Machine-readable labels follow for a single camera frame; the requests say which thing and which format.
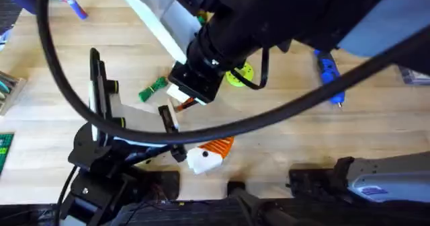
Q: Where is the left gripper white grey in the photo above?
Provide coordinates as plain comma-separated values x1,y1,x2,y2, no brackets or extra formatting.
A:
93,93,235,176

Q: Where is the orange ribbed wedge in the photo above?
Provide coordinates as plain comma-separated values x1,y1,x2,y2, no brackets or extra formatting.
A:
174,97,199,113

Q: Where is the green toy vegetable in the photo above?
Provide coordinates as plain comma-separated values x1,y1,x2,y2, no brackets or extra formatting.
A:
138,76,168,103

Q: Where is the blue electric screwdriver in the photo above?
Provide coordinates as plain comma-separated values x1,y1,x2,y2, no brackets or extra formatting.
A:
314,49,346,108

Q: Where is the green disc with holes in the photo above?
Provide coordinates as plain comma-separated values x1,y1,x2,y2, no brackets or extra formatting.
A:
225,61,255,88

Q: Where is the pale right wrist plate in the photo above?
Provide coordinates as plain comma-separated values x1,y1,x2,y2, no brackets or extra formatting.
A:
115,0,203,65

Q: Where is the black left wrist plate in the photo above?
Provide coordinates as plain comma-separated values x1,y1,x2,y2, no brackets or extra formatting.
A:
89,47,110,143

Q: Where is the blue marker pen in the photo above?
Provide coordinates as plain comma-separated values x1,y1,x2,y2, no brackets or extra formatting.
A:
50,0,89,20

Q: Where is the open box with tools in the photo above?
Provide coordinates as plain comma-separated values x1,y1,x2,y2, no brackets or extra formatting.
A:
0,70,28,116

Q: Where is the green board with blocks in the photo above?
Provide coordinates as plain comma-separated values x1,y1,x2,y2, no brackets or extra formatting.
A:
0,133,15,175

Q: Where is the grey flat box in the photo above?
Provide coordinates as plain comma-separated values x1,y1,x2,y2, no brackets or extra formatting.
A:
398,66,430,86

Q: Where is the thick black cable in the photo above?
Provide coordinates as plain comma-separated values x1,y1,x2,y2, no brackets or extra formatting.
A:
36,0,430,146

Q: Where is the black rail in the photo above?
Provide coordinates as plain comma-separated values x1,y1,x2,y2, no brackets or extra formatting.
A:
0,181,430,226

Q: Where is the thin black looped cable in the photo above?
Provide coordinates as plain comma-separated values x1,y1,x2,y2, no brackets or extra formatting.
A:
230,47,270,91

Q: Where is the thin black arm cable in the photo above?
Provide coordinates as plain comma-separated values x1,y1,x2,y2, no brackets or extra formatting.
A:
54,165,79,226

